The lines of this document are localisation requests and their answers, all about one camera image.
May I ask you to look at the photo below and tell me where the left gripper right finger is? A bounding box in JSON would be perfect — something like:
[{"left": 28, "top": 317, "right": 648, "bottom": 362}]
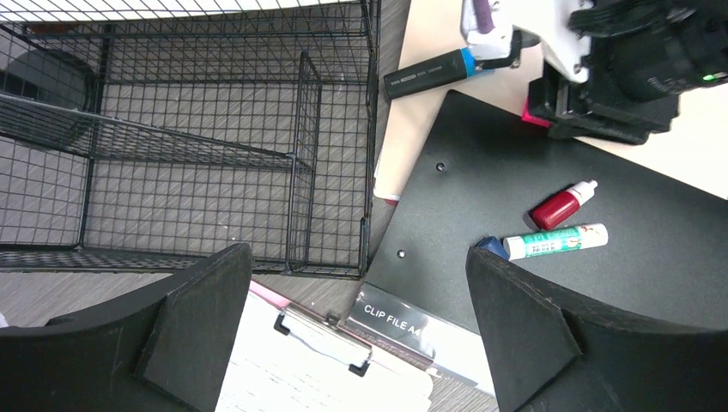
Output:
[{"left": 465, "top": 247, "right": 727, "bottom": 411}]

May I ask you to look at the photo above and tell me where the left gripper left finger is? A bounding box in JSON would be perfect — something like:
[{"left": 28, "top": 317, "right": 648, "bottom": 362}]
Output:
[{"left": 1, "top": 244, "right": 252, "bottom": 411}]

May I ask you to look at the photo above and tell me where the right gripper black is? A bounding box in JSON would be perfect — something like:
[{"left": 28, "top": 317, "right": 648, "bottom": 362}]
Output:
[{"left": 527, "top": 64, "right": 679, "bottom": 145}]

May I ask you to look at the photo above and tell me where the red ink bottle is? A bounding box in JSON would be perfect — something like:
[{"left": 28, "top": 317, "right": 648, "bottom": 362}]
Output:
[{"left": 531, "top": 180, "right": 598, "bottom": 230}]

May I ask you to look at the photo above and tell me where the blue cap highlighter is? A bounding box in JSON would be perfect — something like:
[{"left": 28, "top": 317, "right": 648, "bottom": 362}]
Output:
[{"left": 383, "top": 47, "right": 492, "bottom": 100}]

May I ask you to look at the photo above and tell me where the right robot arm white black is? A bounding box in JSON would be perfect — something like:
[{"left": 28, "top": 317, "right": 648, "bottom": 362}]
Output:
[{"left": 527, "top": 1, "right": 727, "bottom": 145}]

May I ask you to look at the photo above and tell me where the black clip file folder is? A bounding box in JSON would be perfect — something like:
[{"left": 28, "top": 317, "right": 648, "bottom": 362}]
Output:
[{"left": 343, "top": 88, "right": 728, "bottom": 393}]

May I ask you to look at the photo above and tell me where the green white glue stick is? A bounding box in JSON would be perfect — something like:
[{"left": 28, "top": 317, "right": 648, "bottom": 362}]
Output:
[{"left": 502, "top": 223, "right": 609, "bottom": 260}]

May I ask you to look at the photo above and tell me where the pink clipboard with paper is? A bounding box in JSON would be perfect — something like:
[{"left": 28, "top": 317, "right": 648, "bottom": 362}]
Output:
[{"left": 216, "top": 282, "right": 433, "bottom": 411}]

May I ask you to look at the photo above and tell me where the blue cap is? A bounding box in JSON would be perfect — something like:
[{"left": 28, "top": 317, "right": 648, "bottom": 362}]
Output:
[{"left": 476, "top": 236, "right": 510, "bottom": 261}]

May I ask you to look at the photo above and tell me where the beige folder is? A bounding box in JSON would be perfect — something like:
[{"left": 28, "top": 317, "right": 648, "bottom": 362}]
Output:
[{"left": 373, "top": 1, "right": 727, "bottom": 201}]

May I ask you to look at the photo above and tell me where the black stand in organizer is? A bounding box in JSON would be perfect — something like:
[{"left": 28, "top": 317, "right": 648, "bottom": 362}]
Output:
[{"left": 1, "top": 50, "right": 96, "bottom": 111}]

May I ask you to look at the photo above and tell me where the white grid clipboard in tray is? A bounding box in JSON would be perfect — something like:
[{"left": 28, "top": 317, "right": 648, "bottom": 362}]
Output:
[{"left": 1, "top": 0, "right": 329, "bottom": 23}]

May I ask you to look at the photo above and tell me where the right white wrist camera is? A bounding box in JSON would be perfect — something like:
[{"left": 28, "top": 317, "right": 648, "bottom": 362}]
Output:
[{"left": 460, "top": 0, "right": 594, "bottom": 83}]

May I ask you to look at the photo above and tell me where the black wire mesh organizer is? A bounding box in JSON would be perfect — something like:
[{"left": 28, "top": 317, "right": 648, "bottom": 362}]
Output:
[{"left": 1, "top": 1, "right": 381, "bottom": 279}]

